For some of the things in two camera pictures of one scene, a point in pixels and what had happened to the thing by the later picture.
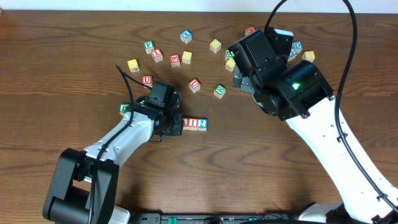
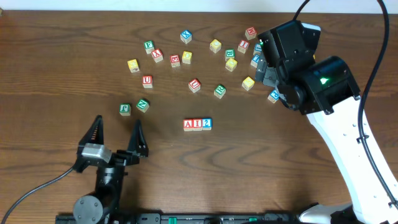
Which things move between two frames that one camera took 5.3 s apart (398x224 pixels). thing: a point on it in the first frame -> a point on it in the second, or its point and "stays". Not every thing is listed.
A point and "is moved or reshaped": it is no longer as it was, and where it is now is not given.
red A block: [185, 123] is moved or reshaped
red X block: [157, 55] stays
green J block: [122, 106] stays
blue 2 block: [203, 124] is moved or reshaped
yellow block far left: [134, 65] stays
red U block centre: [194, 85] stays
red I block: [193, 124] is moved or reshaped
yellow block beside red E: [186, 57] stays
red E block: [175, 60] stays
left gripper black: [176, 124] -> [117, 158]
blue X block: [186, 36] stays
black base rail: [221, 218] stays
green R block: [219, 91] stays
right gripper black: [241, 81] -> [267, 74]
